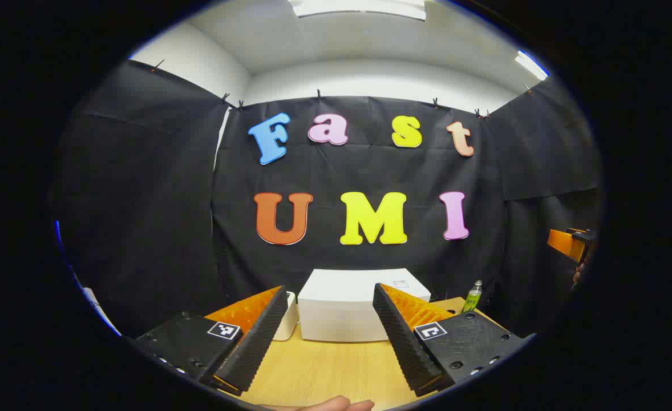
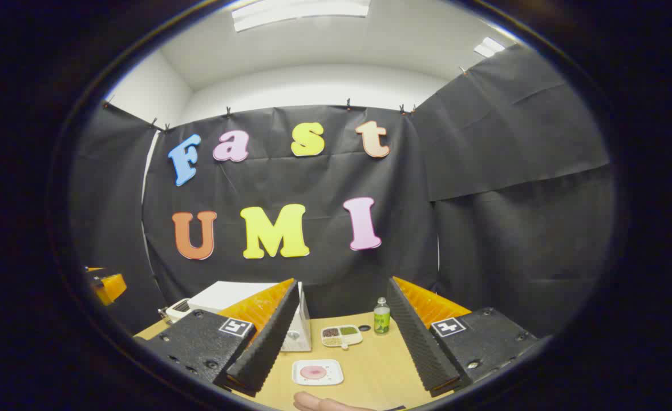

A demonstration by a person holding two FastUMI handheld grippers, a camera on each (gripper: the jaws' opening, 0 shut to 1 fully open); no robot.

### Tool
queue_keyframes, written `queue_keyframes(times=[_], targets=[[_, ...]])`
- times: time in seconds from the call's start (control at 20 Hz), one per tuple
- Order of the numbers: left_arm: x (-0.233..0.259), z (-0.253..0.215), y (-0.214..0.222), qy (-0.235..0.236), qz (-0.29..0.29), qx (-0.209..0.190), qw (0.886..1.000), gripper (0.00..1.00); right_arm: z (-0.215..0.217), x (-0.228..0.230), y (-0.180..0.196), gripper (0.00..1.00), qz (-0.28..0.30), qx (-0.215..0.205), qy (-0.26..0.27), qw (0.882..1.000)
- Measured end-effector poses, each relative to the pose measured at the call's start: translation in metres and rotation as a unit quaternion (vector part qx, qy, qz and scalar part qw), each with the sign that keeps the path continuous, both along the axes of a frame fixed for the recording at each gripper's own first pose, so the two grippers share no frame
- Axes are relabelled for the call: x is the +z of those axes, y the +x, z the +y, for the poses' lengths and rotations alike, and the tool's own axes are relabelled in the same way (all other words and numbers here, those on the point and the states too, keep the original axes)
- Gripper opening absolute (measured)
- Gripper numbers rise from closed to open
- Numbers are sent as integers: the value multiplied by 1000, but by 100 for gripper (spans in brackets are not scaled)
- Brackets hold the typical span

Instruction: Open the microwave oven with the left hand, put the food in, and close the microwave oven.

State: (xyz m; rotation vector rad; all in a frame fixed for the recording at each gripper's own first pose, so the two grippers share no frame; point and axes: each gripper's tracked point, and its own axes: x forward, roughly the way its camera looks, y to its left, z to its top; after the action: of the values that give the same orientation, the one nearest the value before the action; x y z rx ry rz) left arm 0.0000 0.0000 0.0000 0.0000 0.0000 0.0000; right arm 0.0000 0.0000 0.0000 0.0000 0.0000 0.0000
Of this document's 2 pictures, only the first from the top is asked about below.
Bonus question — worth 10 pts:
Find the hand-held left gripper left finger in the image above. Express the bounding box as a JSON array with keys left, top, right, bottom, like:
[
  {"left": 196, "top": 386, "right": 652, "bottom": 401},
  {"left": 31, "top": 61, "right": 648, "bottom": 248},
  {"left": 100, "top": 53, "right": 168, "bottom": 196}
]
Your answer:
[{"left": 133, "top": 285, "right": 289, "bottom": 396}]

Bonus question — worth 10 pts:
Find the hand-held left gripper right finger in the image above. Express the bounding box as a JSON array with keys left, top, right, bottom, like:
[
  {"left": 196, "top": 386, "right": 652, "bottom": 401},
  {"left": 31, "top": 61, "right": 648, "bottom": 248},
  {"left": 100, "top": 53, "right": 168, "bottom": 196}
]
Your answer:
[{"left": 373, "top": 283, "right": 536, "bottom": 396}]

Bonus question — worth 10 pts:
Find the white microwave oven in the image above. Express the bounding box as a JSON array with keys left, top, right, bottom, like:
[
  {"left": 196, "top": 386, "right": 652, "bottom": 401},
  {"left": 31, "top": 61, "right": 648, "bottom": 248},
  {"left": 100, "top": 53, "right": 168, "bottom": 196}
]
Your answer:
[{"left": 297, "top": 268, "right": 431, "bottom": 343}]

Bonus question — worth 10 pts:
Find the white toaster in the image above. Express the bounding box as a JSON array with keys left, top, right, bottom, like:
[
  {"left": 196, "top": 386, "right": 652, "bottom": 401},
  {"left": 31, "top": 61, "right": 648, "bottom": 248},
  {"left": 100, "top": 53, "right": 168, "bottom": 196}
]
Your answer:
[{"left": 272, "top": 291, "right": 299, "bottom": 342}]

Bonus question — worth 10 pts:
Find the green drink bottle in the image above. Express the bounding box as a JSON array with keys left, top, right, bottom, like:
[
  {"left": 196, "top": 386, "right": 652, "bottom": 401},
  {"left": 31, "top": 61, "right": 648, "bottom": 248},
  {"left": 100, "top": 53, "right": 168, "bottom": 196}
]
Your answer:
[{"left": 463, "top": 280, "right": 483, "bottom": 313}]

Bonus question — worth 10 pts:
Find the black backdrop cloth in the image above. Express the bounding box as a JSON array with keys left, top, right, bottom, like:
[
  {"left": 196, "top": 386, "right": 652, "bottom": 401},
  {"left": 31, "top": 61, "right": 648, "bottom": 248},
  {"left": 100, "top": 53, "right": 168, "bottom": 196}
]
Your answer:
[{"left": 51, "top": 60, "right": 604, "bottom": 337}]

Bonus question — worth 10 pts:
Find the small ceiling light panel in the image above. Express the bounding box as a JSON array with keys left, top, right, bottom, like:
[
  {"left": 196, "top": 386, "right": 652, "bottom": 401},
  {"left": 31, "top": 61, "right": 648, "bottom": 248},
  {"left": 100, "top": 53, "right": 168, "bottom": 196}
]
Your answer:
[{"left": 515, "top": 50, "right": 549, "bottom": 80}]

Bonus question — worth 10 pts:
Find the long ceiling light panel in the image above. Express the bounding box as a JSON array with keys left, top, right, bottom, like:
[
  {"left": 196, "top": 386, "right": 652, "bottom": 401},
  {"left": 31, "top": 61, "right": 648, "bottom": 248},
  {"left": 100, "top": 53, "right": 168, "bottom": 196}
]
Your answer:
[{"left": 288, "top": 0, "right": 428, "bottom": 21}]

